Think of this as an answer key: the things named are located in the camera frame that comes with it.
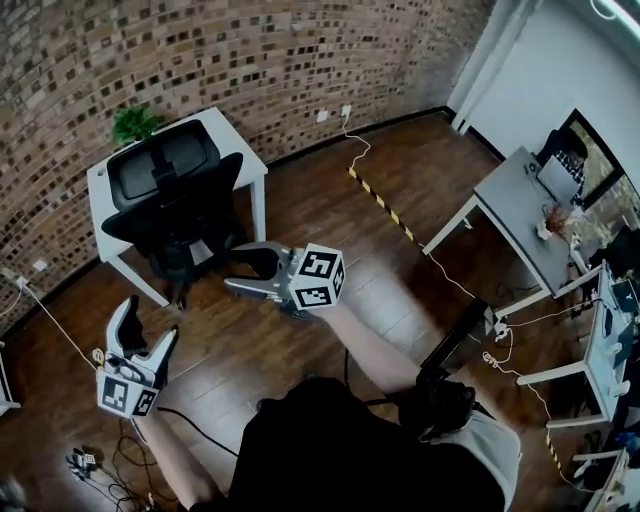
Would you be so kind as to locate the person's black clothing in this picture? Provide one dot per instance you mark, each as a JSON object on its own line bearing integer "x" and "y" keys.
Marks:
{"x": 325, "y": 450}

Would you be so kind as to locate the grey desk with white legs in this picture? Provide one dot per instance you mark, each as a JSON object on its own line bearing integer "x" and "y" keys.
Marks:
{"x": 510, "y": 200}

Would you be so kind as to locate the white desk with equipment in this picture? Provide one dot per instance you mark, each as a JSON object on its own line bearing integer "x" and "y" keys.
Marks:
{"x": 600, "y": 350}

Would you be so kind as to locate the large dark framed picture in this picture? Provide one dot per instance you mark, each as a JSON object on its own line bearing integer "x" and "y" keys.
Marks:
{"x": 602, "y": 170}

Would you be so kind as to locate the small white table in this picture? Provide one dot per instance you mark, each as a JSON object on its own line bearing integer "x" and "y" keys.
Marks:
{"x": 235, "y": 150}

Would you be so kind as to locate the small black and white device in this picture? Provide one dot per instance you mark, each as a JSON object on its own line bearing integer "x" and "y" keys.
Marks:
{"x": 82, "y": 460}

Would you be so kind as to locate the white wall socket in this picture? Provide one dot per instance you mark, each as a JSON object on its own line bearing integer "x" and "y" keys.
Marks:
{"x": 346, "y": 110}
{"x": 20, "y": 281}
{"x": 39, "y": 265}
{"x": 322, "y": 116}

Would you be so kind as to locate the person's right forearm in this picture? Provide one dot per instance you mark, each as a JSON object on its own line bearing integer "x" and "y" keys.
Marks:
{"x": 370, "y": 345}

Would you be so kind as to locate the dried flowers in vase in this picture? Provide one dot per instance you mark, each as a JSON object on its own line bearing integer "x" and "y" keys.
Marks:
{"x": 552, "y": 220}

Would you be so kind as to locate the black mesh office chair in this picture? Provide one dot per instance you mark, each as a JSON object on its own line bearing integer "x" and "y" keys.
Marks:
{"x": 175, "y": 200}

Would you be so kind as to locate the long black bar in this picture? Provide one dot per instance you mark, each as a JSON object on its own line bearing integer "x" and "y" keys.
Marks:
{"x": 460, "y": 330}

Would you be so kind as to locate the yellow-black tape strip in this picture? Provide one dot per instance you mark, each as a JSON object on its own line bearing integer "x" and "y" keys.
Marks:
{"x": 382, "y": 205}
{"x": 552, "y": 450}

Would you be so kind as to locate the silver laptop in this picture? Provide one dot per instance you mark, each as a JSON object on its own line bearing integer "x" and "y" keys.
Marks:
{"x": 555, "y": 177}

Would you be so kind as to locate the white power strip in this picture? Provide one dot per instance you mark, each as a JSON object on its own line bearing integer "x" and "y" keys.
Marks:
{"x": 501, "y": 330}

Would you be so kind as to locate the person's left forearm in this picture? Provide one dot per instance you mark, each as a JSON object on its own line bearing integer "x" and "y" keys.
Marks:
{"x": 175, "y": 450}

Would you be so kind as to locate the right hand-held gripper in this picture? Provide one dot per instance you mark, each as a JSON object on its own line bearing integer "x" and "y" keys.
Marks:
{"x": 317, "y": 272}

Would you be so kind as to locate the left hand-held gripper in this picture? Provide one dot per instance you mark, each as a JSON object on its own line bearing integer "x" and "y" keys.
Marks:
{"x": 120, "y": 392}

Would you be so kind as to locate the green potted plant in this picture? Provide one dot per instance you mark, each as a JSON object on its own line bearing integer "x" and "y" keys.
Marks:
{"x": 132, "y": 124}

